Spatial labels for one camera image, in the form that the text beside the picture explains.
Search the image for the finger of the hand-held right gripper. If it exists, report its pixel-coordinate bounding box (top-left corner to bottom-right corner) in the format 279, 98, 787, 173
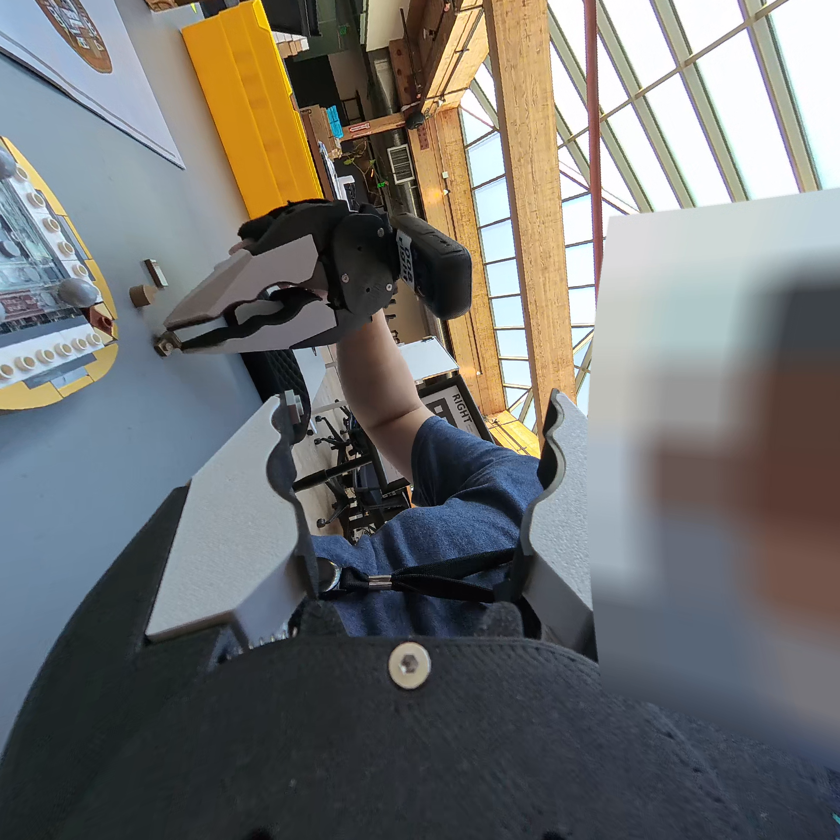
176, 292, 341, 357
163, 234, 324, 332

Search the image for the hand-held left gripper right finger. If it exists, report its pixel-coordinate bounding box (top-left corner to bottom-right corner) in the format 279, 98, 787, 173
511, 388, 598, 660

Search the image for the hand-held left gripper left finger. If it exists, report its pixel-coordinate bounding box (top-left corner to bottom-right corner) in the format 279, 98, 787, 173
146, 392, 322, 651

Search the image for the round gold white lego build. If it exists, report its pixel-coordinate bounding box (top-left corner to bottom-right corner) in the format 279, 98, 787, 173
0, 136, 120, 412

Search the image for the person's right forearm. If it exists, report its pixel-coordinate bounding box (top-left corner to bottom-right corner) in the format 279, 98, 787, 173
336, 308, 434, 487

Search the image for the lego instruction booklet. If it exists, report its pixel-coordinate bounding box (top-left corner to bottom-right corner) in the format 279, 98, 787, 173
0, 0, 186, 170

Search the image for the black padded wrist rest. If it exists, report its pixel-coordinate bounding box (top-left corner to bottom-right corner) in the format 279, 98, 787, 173
243, 346, 309, 444

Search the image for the black office chair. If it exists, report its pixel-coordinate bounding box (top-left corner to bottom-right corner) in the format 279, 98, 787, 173
314, 407, 368, 454
292, 453, 413, 546

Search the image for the white board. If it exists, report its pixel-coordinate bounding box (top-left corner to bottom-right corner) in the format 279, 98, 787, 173
397, 336, 460, 385

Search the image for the yellow plastic bin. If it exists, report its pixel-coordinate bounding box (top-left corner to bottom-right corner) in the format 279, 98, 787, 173
182, 0, 324, 221

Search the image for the framed tag sign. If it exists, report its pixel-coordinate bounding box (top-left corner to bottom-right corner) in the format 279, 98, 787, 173
416, 387, 493, 444

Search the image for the wooden ceiling beam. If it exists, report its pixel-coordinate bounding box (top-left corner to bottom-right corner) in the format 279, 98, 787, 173
482, 0, 578, 434

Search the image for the red pipe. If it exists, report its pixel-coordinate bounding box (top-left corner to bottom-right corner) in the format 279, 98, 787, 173
583, 0, 605, 296

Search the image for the black wrist strap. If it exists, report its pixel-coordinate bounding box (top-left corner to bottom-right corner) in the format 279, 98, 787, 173
315, 548, 526, 605

